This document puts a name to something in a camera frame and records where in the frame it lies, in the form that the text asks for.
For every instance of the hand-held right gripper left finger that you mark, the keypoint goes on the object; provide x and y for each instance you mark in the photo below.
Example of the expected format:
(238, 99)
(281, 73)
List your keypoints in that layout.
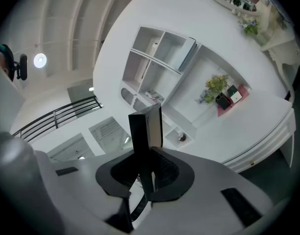
(110, 177)

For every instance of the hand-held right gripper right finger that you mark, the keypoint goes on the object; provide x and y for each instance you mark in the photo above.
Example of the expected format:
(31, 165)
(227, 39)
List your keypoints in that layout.
(179, 177)

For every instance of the black picture frame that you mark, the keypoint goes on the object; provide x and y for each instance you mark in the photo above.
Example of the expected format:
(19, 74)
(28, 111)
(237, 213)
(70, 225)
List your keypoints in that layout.
(137, 131)

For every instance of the white wall shelf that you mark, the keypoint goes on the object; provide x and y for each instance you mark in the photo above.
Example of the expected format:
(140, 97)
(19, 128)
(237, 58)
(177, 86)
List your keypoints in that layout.
(164, 82)

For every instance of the small dark figurine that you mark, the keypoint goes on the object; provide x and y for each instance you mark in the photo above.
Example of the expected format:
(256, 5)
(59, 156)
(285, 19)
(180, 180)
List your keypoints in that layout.
(182, 137)

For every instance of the glass window panel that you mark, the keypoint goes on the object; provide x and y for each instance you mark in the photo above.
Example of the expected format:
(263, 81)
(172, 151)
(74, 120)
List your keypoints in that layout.
(71, 149)
(108, 133)
(80, 94)

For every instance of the black metal railing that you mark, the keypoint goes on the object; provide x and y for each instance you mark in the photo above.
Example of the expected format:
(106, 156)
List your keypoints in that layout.
(57, 115)

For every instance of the blue flower bouquet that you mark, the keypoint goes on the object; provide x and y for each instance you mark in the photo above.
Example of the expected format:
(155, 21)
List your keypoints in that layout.
(206, 97)

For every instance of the stack of small books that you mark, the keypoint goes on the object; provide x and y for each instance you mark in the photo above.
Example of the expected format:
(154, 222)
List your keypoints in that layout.
(154, 95)

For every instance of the black square box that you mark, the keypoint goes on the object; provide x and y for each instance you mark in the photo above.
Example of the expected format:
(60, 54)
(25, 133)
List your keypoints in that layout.
(223, 101)

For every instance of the white desk with drawer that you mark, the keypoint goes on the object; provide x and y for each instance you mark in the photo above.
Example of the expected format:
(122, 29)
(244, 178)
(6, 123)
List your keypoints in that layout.
(257, 131)

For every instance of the green and white box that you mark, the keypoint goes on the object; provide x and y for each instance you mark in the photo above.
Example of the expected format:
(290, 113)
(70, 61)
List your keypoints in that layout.
(234, 94)

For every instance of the yellow flower bouquet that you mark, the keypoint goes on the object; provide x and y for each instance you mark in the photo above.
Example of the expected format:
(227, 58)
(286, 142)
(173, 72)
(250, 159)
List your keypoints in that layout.
(216, 82)

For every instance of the pink mat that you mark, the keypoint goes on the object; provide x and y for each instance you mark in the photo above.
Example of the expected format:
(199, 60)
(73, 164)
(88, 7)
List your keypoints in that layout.
(243, 94)

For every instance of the round ceiling lamp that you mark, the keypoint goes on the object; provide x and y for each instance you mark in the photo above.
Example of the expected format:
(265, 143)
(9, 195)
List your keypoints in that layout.
(40, 60)

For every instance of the white ornate dressing table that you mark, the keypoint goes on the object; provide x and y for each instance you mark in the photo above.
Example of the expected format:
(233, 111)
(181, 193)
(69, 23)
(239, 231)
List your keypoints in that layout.
(280, 50)

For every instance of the white and purple flower bouquet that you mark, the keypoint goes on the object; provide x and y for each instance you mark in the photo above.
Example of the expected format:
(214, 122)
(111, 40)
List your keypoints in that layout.
(250, 26)

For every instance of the black head-mounted camera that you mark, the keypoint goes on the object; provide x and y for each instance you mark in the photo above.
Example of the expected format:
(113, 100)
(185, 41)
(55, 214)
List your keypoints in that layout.
(23, 67)

